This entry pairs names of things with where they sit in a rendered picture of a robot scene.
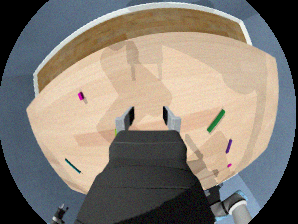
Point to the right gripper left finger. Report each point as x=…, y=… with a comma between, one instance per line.
x=124, y=122

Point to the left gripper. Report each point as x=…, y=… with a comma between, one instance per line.
x=60, y=214

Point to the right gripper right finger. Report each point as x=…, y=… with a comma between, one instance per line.
x=173, y=121

